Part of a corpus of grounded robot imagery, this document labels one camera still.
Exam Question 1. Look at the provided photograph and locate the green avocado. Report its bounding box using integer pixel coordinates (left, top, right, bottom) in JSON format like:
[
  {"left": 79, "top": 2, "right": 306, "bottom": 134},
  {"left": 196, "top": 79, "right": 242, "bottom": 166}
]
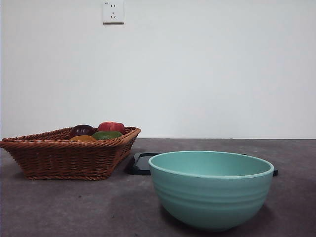
[{"left": 91, "top": 131, "right": 123, "bottom": 141}]

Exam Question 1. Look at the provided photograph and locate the brown wicker basket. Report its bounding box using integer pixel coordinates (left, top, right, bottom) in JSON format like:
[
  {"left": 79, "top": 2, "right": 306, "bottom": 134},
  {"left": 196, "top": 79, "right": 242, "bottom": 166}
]
[{"left": 0, "top": 126, "right": 142, "bottom": 181}]

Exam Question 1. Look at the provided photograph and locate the brown-yellow kiwi fruit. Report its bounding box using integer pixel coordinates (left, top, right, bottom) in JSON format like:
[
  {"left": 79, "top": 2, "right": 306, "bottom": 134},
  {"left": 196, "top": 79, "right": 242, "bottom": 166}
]
[{"left": 68, "top": 135, "right": 97, "bottom": 143}]

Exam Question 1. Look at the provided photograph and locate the dark purple plum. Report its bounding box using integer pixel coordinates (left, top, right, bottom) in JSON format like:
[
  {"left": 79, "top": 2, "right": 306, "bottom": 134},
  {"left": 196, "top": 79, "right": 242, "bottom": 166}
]
[{"left": 70, "top": 124, "right": 95, "bottom": 139}]

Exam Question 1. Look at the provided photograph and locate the red apple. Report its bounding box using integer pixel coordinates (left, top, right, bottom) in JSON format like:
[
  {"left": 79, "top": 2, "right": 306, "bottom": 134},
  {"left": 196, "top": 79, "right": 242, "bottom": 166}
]
[{"left": 97, "top": 121, "right": 126, "bottom": 135}]

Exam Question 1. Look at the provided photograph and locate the white wall socket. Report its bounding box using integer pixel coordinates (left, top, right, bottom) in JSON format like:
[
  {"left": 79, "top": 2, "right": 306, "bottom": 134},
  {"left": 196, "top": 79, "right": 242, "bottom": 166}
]
[{"left": 102, "top": 0, "right": 125, "bottom": 25}]

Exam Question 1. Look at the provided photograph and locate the teal ribbed bowl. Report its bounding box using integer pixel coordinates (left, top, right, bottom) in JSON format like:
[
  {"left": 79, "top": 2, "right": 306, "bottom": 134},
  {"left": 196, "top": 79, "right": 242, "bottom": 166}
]
[{"left": 148, "top": 150, "right": 275, "bottom": 232}]

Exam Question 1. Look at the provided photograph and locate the dark green plastic tray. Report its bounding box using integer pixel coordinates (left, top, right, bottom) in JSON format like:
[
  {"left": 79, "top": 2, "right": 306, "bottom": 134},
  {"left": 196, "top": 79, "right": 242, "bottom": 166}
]
[{"left": 124, "top": 152, "right": 279, "bottom": 177}]

